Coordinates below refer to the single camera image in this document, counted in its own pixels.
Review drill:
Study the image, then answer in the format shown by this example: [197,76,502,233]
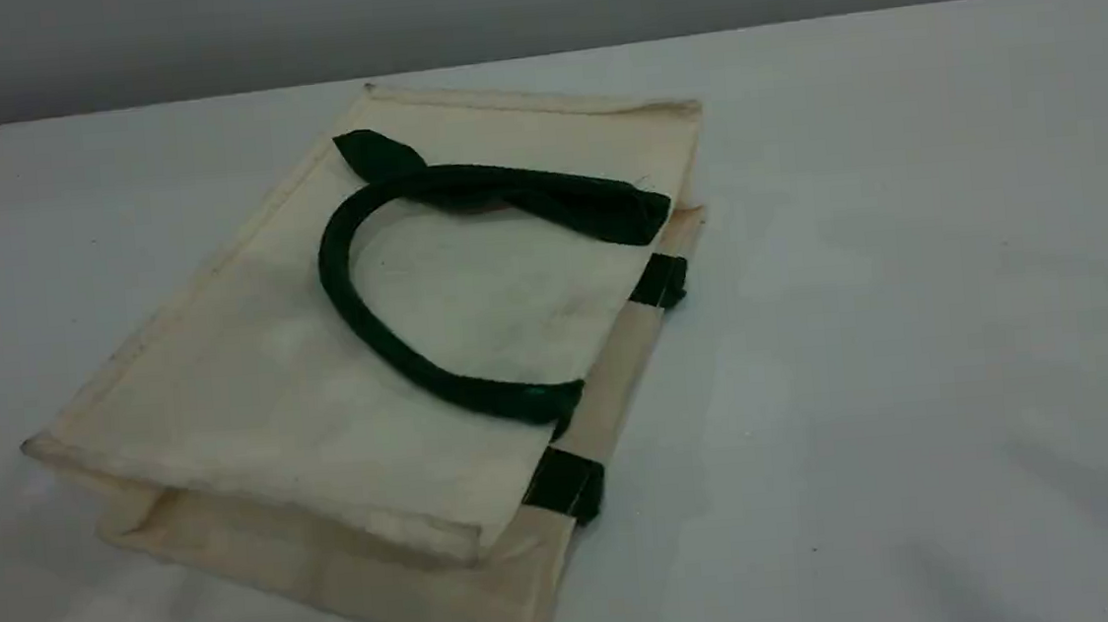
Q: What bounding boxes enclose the white canvas bag green handles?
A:
[0,57,743,622]

